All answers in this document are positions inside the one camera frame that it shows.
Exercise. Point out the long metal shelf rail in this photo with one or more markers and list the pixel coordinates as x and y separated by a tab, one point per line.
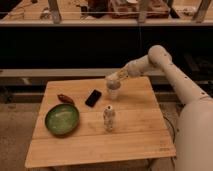
30	77

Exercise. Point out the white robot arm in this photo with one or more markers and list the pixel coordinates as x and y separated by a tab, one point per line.
194	139

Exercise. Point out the white ceramic cup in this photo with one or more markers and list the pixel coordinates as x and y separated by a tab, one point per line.
113	94

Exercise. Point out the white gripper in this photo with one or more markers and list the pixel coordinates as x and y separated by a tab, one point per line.
120	75

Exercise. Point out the wooden table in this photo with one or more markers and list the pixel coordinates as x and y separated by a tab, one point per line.
139	130

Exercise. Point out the black smartphone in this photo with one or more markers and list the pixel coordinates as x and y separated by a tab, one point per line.
93	98

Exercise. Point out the brown red toy object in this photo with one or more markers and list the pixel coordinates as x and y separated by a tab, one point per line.
65	99

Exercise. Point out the small white bottle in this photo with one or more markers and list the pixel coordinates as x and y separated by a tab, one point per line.
109	116

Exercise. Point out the green ceramic bowl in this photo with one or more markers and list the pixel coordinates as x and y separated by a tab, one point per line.
62	119

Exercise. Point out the cluttered background workbench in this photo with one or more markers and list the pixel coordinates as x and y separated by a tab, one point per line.
106	12

